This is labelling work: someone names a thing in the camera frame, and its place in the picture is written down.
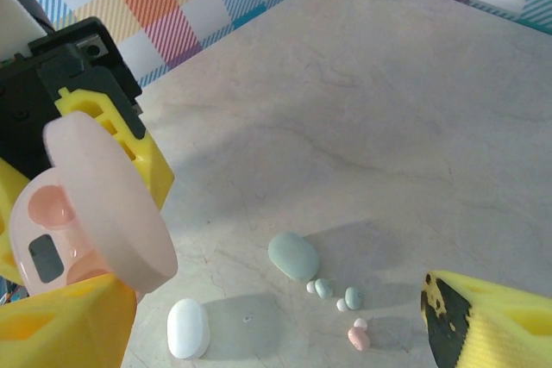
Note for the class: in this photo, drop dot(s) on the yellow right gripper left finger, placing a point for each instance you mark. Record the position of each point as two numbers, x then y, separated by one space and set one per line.
64 333

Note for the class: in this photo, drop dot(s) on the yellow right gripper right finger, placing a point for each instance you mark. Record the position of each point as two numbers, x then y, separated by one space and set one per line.
496 333

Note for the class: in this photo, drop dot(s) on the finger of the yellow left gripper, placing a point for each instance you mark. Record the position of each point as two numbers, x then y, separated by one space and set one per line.
8 213
86 103

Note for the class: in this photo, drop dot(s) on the pink earbud charging case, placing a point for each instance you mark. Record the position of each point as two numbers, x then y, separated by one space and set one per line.
108 195

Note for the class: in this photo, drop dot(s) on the white oval earbud charging case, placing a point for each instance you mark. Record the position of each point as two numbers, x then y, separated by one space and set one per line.
187 329

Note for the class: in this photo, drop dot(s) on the pink earbud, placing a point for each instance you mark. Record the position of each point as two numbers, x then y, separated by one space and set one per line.
359 338

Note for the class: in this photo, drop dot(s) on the mint green earbud charging case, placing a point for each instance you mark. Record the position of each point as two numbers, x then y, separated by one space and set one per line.
293 256

